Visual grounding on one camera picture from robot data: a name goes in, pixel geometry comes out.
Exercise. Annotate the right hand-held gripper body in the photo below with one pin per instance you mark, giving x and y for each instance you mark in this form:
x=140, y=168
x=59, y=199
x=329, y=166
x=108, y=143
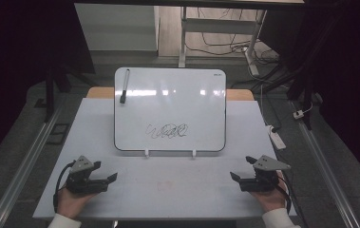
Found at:
x=263, y=182

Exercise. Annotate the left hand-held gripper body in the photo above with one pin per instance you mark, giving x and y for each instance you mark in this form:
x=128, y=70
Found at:
x=81, y=182

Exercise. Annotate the person's right hand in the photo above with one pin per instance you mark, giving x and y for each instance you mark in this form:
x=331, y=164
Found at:
x=272, y=201

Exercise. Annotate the person's left hand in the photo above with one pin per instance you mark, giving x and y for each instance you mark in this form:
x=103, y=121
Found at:
x=71, y=204

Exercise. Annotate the white whiteboard stand foot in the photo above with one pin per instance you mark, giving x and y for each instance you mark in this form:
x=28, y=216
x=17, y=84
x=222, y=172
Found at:
x=194, y=154
x=147, y=154

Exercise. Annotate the black floor plate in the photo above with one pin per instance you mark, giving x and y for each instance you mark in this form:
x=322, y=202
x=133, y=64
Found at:
x=58, y=134

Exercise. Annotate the small white plug adapter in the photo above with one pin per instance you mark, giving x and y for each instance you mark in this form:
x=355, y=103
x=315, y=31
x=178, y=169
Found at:
x=298, y=114

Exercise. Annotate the grey black-capped marker pen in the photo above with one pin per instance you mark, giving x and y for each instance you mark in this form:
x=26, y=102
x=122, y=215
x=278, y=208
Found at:
x=125, y=85

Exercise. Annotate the black metal stand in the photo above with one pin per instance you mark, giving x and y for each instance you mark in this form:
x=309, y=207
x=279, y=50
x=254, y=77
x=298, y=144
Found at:
x=50, y=91
x=307, y=95

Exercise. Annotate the white whiteboard with scribble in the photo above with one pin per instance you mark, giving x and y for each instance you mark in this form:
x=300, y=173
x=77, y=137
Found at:
x=174, y=104

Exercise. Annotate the black curtain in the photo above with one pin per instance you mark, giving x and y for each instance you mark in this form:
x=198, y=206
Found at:
x=16, y=63
x=348, y=79

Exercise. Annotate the white cabinet panel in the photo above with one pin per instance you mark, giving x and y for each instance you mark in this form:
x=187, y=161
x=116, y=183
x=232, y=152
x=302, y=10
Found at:
x=117, y=28

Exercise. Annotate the aluminium floor rail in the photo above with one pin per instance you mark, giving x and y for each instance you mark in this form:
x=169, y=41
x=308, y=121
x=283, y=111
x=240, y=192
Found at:
x=326, y=171
x=22, y=172

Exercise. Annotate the white metal desk frame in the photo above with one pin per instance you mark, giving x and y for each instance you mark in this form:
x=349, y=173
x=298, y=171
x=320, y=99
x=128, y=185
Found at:
x=218, y=26

